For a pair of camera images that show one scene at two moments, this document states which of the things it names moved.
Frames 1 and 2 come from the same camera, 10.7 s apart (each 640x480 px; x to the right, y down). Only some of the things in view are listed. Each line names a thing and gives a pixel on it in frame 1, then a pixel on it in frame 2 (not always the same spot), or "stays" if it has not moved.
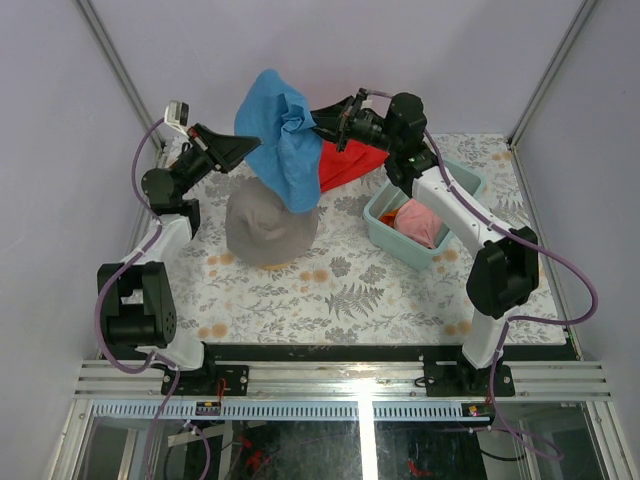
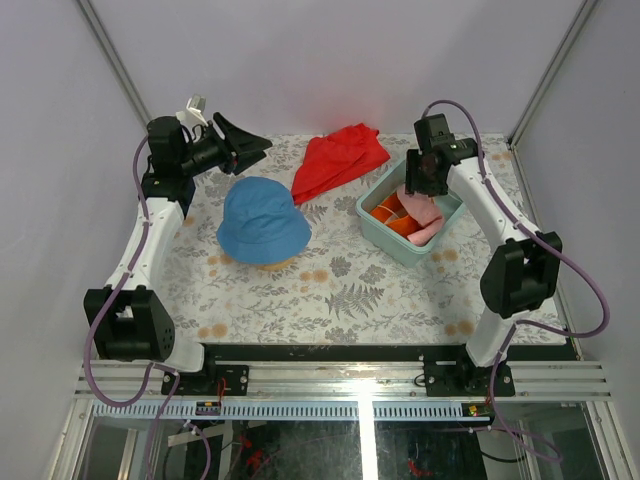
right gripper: (336, 123) -> (413, 183)
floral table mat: (344, 289) stays
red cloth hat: (337, 167) stays
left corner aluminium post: (119, 70) stays
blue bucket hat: (288, 161) -> (260, 224)
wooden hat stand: (275, 266) stays
